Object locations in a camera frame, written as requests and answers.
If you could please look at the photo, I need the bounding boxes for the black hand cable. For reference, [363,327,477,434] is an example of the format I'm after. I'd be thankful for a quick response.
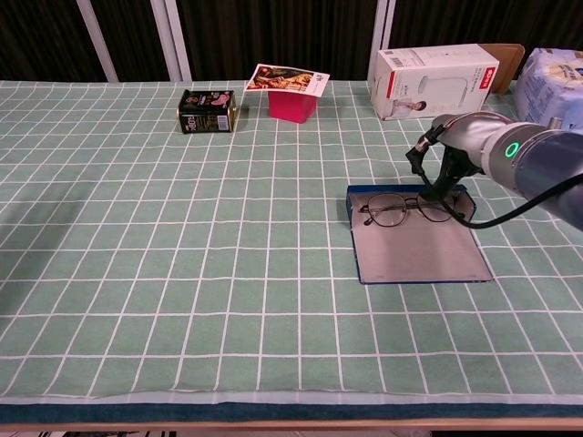
[412,125,583,230]

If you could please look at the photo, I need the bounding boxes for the black pleated curtain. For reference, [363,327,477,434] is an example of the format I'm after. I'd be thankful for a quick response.
[0,0,583,83]

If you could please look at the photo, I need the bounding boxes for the green checked tablecloth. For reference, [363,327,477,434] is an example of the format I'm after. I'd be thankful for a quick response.
[0,80,583,406]

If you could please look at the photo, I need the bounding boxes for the black wire-frame eyeglasses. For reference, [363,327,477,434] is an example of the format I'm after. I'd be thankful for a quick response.
[359,191,465,228]

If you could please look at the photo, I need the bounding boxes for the light blue tissue pack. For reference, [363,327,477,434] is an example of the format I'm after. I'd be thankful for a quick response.
[513,47,583,136]

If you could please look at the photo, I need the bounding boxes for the blue glasses case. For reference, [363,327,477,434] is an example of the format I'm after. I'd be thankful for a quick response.
[345,183,496,286]

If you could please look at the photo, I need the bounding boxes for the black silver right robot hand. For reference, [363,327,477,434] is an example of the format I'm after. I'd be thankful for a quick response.
[406,111,511,201]

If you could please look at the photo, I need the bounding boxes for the white metal frame post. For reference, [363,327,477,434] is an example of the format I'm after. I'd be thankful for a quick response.
[75,0,119,83]
[149,0,192,83]
[371,0,397,83]

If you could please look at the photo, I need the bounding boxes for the small black snack packet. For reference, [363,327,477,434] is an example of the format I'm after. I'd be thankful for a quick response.
[177,88,240,135]

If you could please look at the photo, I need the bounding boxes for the red tub with printed lid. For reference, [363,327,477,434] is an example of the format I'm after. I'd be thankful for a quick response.
[243,63,331,125]

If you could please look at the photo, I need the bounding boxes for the white cardboard carton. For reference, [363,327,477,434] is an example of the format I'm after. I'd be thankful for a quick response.
[369,43,526,122]

